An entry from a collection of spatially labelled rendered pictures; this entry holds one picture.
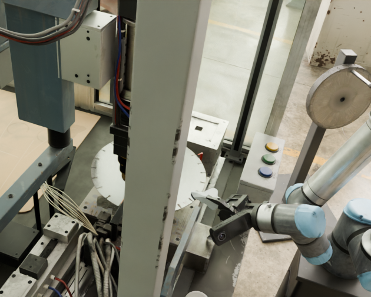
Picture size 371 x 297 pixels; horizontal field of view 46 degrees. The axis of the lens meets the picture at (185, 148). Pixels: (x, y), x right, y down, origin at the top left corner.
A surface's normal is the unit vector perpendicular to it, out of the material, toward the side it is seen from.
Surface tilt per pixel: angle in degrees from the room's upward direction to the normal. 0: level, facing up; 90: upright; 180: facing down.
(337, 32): 90
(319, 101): 86
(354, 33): 90
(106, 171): 0
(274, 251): 0
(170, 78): 90
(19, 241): 0
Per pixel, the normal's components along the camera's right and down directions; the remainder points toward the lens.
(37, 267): 0.14, -0.77
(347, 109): 0.22, 0.58
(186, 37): -0.30, 0.57
